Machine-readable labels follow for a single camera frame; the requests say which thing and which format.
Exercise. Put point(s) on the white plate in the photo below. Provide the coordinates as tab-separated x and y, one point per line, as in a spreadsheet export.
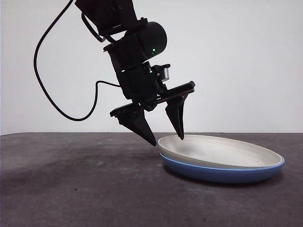
213	151

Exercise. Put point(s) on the blue plate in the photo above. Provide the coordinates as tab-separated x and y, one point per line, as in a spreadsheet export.
213	176

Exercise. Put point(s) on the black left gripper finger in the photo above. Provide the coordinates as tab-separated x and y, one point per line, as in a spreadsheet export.
177	118
137	125

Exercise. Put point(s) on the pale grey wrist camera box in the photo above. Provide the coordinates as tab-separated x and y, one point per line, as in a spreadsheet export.
165	73

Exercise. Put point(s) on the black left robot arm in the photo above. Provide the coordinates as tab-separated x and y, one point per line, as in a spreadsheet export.
132	42

